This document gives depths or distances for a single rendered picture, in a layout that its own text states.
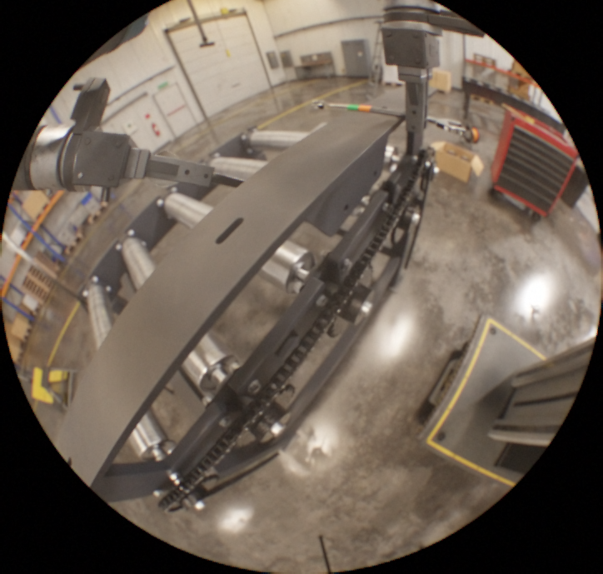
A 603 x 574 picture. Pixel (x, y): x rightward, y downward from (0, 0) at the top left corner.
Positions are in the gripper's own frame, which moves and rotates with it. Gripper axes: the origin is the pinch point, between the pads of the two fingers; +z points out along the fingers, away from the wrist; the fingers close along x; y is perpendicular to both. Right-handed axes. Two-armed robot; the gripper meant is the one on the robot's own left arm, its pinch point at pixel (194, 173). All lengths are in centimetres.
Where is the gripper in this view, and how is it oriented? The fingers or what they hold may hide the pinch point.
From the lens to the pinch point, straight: 28.4
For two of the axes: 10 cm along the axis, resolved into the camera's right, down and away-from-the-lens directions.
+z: 7.4, 0.2, 6.7
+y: -3.0, 9.0, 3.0
